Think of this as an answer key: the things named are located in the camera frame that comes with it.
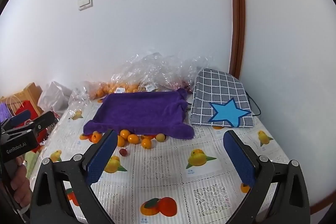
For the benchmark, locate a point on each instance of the fruit print tablecloth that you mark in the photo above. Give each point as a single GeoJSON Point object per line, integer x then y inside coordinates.
{"type": "Point", "coordinates": [162, 174]}

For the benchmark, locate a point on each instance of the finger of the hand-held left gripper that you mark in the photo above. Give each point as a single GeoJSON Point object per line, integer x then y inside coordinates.
{"type": "Point", "coordinates": [21, 117]}
{"type": "Point", "coordinates": [44, 122]}

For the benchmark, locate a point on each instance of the small mandarin orange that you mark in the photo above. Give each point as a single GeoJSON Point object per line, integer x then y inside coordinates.
{"type": "Point", "coordinates": [84, 137]}
{"type": "Point", "coordinates": [124, 133]}

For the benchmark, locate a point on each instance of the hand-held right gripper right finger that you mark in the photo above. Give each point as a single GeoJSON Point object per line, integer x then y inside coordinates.
{"type": "Point", "coordinates": [239, 161]}

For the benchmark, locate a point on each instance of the yellow apricot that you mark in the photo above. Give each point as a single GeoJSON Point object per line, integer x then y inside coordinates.
{"type": "Point", "coordinates": [160, 137]}

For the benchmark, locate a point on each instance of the grey checked cloth blue star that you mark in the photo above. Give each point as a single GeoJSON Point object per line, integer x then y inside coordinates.
{"type": "Point", "coordinates": [218, 87]}

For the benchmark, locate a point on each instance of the person's left hand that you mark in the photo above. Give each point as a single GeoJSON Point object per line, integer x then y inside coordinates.
{"type": "Point", "coordinates": [20, 182]}

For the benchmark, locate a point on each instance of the pile of bagged oranges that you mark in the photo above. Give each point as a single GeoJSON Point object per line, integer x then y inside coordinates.
{"type": "Point", "coordinates": [103, 90]}

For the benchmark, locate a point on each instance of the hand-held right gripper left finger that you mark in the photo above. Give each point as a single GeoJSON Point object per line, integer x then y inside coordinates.
{"type": "Point", "coordinates": [102, 158]}

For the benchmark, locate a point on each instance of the white plastic bag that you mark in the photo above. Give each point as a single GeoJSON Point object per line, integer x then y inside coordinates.
{"type": "Point", "coordinates": [53, 98]}

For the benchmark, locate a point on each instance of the white barcode label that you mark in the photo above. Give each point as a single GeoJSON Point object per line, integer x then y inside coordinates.
{"type": "Point", "coordinates": [120, 90]}

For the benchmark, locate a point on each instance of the clear plastic bag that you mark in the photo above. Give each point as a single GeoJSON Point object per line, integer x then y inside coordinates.
{"type": "Point", "coordinates": [123, 77]}
{"type": "Point", "coordinates": [78, 95]}
{"type": "Point", "coordinates": [168, 69]}

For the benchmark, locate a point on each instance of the brown wooden door frame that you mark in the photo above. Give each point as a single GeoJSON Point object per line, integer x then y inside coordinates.
{"type": "Point", "coordinates": [237, 11]}

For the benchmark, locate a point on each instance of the small red fruit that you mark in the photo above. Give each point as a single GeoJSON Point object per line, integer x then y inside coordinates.
{"type": "Point", "coordinates": [124, 152]}

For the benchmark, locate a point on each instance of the red paper bag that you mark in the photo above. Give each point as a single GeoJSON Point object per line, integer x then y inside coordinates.
{"type": "Point", "coordinates": [26, 107]}

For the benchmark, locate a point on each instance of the purple towel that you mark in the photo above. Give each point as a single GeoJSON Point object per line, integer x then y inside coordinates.
{"type": "Point", "coordinates": [141, 111]}

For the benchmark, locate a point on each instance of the white light switch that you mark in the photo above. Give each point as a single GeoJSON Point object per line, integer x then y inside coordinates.
{"type": "Point", "coordinates": [85, 1]}

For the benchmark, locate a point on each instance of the purple woven item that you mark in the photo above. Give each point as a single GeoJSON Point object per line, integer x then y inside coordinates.
{"type": "Point", "coordinates": [4, 112]}

